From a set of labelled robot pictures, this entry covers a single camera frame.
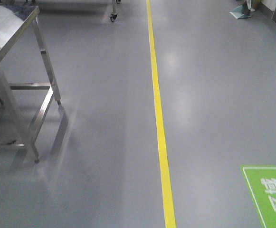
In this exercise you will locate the caster wheel cart leg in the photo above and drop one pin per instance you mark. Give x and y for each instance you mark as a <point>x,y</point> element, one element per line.
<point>113,15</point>

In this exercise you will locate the yellow floor tape line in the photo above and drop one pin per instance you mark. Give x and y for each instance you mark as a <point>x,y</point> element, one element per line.
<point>167,194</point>

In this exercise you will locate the light blue dustpan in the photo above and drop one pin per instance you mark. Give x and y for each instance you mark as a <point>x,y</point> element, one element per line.
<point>243,11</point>

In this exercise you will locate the green floor sign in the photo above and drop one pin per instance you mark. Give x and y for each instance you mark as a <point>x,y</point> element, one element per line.
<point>261,182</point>

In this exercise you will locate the stainless steel table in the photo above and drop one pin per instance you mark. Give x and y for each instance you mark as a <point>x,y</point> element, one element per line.
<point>15,23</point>

